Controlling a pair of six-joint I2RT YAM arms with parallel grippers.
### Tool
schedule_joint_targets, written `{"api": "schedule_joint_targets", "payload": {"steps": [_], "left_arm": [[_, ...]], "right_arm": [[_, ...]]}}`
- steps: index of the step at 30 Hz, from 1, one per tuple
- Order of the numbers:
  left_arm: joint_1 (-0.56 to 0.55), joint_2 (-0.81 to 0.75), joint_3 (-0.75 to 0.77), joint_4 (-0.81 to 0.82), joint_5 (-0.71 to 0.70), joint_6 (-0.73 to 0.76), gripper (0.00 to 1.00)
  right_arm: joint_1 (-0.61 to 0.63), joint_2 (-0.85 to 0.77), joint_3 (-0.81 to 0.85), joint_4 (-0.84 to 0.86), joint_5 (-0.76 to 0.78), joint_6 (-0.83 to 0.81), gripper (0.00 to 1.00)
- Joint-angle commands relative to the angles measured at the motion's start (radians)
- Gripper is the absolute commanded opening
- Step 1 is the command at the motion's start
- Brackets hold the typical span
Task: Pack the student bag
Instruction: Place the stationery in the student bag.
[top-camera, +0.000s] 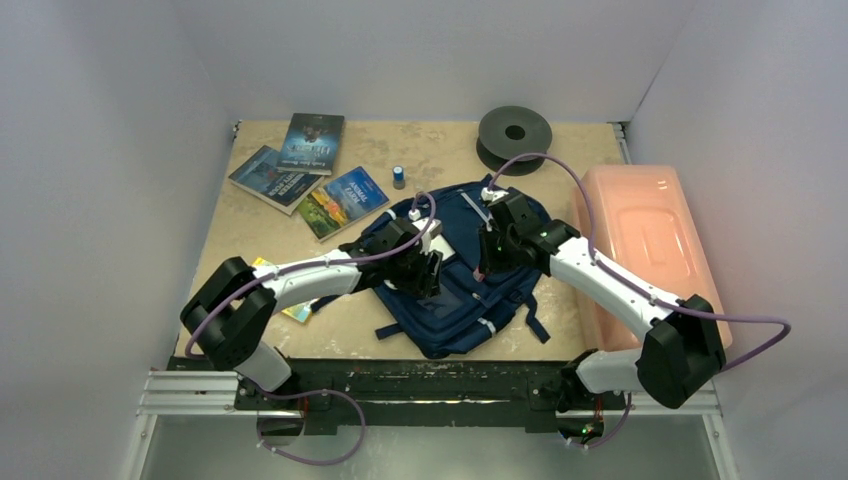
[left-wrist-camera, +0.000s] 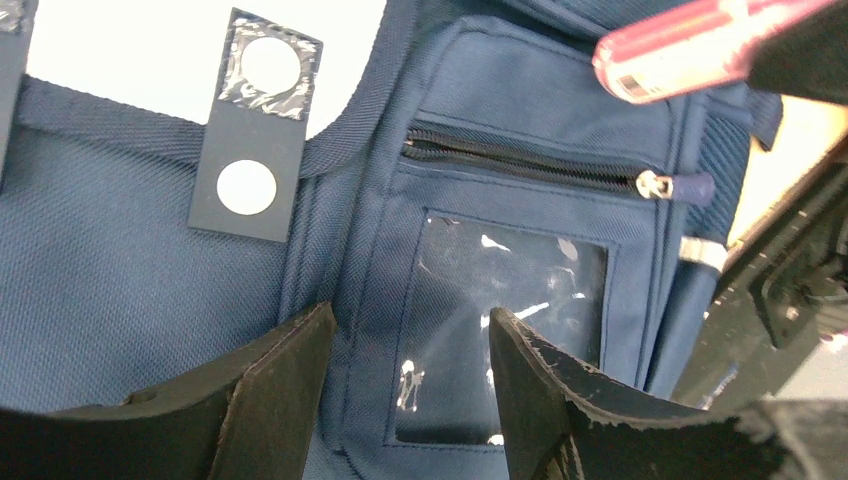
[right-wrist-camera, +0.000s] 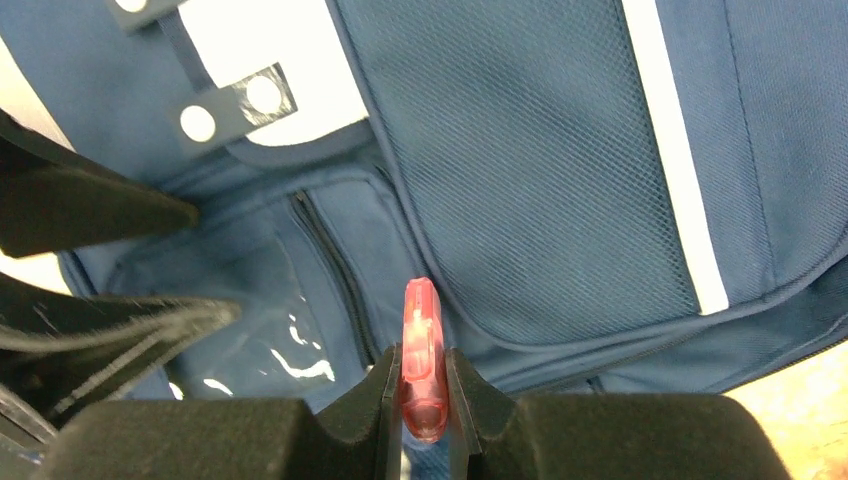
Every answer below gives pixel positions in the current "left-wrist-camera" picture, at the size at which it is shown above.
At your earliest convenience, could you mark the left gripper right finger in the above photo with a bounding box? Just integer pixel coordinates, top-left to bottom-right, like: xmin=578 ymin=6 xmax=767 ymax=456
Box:
xmin=489 ymin=307 xmax=847 ymax=479

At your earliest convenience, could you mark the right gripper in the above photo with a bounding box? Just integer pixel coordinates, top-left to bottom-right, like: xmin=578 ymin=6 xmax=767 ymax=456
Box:
xmin=671 ymin=140 xmax=847 ymax=410

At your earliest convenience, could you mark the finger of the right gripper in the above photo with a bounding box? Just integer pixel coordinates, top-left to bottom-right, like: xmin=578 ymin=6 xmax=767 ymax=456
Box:
xmin=748 ymin=1 xmax=847 ymax=105

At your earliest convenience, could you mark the pink eraser stick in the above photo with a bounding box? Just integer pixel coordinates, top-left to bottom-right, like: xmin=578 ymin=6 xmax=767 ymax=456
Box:
xmin=592 ymin=1 xmax=836 ymax=104

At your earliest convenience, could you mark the navy blue student backpack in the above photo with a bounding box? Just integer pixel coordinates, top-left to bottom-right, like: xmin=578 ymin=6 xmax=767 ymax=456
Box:
xmin=1 ymin=1 xmax=783 ymax=479

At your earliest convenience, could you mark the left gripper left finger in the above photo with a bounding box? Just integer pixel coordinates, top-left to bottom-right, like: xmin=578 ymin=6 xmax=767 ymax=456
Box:
xmin=1 ymin=302 xmax=337 ymax=479

